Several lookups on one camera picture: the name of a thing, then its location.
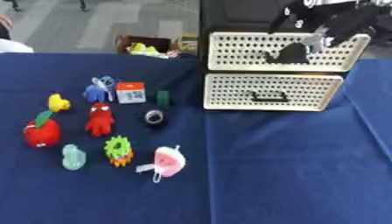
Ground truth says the pale drawer with bar handle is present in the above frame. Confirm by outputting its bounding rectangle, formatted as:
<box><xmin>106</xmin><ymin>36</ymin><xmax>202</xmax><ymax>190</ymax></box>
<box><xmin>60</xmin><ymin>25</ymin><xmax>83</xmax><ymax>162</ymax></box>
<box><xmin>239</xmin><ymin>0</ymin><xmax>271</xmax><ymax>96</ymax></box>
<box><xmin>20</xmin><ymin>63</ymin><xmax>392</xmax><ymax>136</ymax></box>
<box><xmin>202</xmin><ymin>73</ymin><xmax>345</xmax><ymax>112</ymax></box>

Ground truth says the blue soft toy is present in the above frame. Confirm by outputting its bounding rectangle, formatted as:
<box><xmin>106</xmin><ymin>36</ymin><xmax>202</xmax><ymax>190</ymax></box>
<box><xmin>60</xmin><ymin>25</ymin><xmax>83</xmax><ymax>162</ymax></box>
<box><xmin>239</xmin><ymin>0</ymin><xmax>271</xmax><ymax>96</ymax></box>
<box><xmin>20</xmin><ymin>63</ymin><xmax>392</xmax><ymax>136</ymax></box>
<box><xmin>80</xmin><ymin>76</ymin><xmax>118</xmax><ymax>103</ymax></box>

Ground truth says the pale drawer with round handle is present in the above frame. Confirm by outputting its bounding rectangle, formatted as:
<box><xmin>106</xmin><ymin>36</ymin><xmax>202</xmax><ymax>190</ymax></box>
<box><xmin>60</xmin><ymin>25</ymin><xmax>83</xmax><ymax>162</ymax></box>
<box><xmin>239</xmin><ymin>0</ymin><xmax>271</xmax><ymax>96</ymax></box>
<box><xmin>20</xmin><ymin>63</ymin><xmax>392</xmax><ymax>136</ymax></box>
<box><xmin>206</xmin><ymin>31</ymin><xmax>373</xmax><ymax>73</ymax></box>

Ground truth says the yellow green toy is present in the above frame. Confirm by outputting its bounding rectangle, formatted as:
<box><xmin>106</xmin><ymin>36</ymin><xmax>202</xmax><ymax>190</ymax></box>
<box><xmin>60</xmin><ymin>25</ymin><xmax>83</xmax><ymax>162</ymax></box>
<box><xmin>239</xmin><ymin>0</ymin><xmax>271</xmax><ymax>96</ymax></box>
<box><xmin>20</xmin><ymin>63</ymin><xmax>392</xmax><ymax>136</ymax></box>
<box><xmin>127</xmin><ymin>42</ymin><xmax>171</xmax><ymax>60</ymax></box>

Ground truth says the black ball with white ring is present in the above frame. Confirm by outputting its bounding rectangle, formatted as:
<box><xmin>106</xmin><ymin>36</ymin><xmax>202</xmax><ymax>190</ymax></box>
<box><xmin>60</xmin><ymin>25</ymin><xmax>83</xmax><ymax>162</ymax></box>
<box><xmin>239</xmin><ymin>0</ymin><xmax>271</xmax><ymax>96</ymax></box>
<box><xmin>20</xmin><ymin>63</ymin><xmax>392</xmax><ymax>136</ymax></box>
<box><xmin>141</xmin><ymin>108</ymin><xmax>169</xmax><ymax>128</ymax></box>

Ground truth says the brown cardboard box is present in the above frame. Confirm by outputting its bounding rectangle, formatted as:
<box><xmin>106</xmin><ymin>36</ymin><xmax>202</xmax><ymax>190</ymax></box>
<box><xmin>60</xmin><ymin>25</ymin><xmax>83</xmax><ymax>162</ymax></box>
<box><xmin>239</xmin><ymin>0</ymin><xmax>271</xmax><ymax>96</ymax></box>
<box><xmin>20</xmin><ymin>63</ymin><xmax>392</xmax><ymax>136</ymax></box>
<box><xmin>115</xmin><ymin>34</ymin><xmax>181</xmax><ymax>56</ymax></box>

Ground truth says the red spider soft toy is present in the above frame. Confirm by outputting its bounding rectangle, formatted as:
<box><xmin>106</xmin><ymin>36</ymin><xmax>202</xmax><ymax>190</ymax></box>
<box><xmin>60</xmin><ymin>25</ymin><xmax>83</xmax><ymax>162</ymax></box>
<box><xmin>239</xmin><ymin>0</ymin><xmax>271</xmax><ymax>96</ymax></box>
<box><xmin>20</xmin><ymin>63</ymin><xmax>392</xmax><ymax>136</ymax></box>
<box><xmin>84</xmin><ymin>101</ymin><xmax>116</xmax><ymax>137</ymax></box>

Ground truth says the orange and white box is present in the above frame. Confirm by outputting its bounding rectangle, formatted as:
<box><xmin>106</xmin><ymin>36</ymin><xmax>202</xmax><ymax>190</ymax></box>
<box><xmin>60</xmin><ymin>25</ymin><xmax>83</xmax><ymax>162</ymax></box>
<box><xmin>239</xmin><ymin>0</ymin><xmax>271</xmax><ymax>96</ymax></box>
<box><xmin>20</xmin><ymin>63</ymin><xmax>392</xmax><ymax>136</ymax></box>
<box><xmin>115</xmin><ymin>81</ymin><xmax>147</xmax><ymax>105</ymax></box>

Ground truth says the green block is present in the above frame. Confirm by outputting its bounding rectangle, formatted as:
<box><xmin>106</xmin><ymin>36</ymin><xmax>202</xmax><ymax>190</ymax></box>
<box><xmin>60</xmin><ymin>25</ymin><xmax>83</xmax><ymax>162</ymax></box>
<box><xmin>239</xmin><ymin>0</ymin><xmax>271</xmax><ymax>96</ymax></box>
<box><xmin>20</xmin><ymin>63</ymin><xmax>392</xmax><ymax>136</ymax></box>
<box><xmin>154</xmin><ymin>90</ymin><xmax>172</xmax><ymax>108</ymax></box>

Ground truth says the green and orange spiky toy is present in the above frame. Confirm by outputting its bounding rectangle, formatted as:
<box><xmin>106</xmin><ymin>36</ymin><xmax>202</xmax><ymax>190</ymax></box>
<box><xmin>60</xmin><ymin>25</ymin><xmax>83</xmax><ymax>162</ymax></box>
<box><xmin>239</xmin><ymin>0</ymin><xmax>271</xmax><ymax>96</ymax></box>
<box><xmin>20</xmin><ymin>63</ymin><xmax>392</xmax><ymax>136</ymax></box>
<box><xmin>102</xmin><ymin>135</ymin><xmax>137</xmax><ymax>168</ymax></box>

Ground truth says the pink and white soft toy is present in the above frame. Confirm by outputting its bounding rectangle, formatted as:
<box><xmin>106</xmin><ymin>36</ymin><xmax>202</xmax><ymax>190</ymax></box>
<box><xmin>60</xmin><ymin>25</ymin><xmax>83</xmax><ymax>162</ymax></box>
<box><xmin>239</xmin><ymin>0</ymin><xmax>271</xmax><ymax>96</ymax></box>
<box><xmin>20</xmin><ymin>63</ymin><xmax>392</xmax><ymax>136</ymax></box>
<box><xmin>135</xmin><ymin>144</ymin><xmax>189</xmax><ymax>184</ymax></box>

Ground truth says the mint green soft toy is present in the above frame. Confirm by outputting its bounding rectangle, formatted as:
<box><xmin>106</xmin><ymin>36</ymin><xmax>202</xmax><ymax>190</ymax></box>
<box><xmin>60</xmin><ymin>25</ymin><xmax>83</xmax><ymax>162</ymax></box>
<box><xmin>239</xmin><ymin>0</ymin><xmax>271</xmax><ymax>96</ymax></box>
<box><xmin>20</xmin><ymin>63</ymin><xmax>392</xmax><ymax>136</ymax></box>
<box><xmin>61</xmin><ymin>143</ymin><xmax>88</xmax><ymax>172</ymax></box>

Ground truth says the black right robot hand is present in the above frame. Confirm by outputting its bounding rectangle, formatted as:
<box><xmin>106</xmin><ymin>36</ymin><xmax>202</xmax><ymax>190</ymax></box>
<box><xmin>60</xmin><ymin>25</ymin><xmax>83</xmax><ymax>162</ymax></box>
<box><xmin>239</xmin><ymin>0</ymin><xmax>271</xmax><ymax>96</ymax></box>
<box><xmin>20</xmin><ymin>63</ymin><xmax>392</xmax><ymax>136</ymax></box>
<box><xmin>266</xmin><ymin>0</ymin><xmax>392</xmax><ymax>48</ymax></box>

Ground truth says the yellow duck toy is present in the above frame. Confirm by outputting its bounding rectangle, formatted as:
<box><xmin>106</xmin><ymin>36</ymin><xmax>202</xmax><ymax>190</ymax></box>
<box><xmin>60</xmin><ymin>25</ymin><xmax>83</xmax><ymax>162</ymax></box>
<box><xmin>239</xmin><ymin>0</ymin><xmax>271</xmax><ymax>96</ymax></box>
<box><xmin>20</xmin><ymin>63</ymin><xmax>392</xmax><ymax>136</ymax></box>
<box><xmin>47</xmin><ymin>92</ymin><xmax>73</xmax><ymax>113</ymax></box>

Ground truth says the person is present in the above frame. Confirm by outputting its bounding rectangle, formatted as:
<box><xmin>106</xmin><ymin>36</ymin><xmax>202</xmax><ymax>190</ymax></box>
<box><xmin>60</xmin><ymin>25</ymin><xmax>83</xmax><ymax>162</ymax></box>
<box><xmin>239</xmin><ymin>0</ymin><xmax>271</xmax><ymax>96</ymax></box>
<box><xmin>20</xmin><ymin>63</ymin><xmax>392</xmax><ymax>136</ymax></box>
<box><xmin>0</xmin><ymin>13</ymin><xmax>36</xmax><ymax>54</ymax></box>

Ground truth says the red apple soft toy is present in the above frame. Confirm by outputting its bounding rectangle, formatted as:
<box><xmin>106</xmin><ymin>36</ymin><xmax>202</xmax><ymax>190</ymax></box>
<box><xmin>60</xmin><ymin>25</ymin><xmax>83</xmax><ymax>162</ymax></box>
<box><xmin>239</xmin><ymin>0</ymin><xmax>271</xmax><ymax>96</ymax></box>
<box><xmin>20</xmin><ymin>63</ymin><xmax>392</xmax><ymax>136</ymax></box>
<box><xmin>23</xmin><ymin>109</ymin><xmax>63</xmax><ymax>149</ymax></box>

